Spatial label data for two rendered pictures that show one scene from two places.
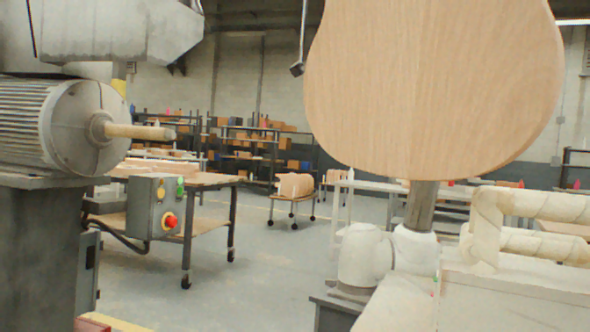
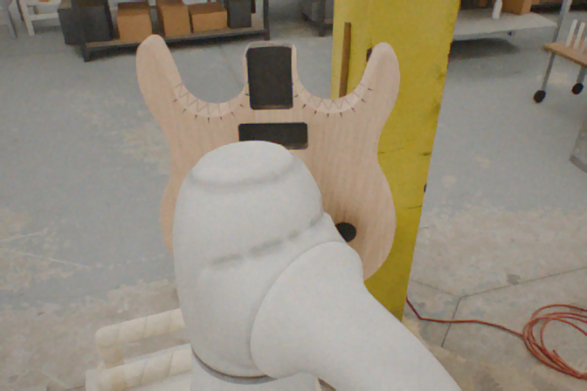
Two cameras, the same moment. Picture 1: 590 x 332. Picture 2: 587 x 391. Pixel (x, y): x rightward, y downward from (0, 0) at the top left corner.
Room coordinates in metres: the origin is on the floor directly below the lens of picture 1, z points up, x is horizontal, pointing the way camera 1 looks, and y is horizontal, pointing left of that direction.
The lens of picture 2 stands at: (1.06, -0.53, 1.85)
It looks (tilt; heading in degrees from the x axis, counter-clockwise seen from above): 36 degrees down; 141
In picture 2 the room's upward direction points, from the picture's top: straight up
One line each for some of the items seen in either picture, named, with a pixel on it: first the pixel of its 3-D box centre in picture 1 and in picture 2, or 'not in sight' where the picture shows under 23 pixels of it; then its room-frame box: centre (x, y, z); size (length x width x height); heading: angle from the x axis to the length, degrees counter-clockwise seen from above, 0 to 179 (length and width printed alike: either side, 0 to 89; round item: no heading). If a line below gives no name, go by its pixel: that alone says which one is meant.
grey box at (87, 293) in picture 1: (74, 227); not in sight; (1.27, 0.67, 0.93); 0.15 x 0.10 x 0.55; 67
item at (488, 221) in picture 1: (486, 235); not in sight; (0.53, -0.27, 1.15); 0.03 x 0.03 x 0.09
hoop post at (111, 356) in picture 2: not in sight; (111, 356); (0.47, -0.43, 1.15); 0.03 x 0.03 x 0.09
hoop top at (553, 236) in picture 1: (521, 237); not in sight; (0.73, -0.43, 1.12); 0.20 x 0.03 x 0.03; 70
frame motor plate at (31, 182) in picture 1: (29, 173); not in sight; (1.13, 0.73, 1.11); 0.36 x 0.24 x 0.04; 67
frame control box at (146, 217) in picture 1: (133, 212); not in sight; (1.30, 0.50, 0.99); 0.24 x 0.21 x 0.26; 67
